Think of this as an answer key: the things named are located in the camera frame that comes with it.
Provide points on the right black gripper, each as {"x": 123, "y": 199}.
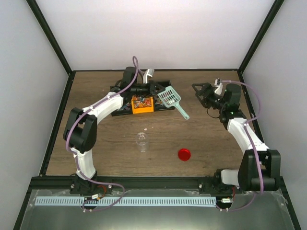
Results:
{"x": 206, "y": 86}

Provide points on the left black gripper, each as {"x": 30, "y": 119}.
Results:
{"x": 151, "y": 87}

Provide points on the light blue slotted scoop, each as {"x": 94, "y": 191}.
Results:
{"x": 170, "y": 98}

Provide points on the black candy bin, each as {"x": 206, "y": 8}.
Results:
{"x": 158, "y": 105}
{"x": 126, "y": 109}

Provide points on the orange candy bin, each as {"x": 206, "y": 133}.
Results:
{"x": 142, "y": 104}

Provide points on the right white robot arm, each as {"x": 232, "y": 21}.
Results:
{"x": 260, "y": 167}

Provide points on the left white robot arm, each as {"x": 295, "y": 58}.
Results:
{"x": 80, "y": 132}

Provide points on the clear plastic jar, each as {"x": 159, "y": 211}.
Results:
{"x": 142, "y": 141}

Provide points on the red jar lid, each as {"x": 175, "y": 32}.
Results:
{"x": 184, "y": 154}

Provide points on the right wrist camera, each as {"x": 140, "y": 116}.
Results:
{"x": 218, "y": 86}

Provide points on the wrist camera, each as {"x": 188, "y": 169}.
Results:
{"x": 218, "y": 86}
{"x": 147, "y": 74}

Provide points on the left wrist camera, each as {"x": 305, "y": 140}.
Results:
{"x": 147, "y": 74}

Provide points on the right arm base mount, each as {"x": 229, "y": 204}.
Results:
{"x": 214, "y": 185}

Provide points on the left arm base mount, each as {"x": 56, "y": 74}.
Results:
{"x": 85, "y": 187}

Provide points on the black aluminium frame rail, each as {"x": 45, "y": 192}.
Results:
{"x": 129, "y": 183}

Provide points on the light blue slotted cable duct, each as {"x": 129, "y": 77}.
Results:
{"x": 127, "y": 201}

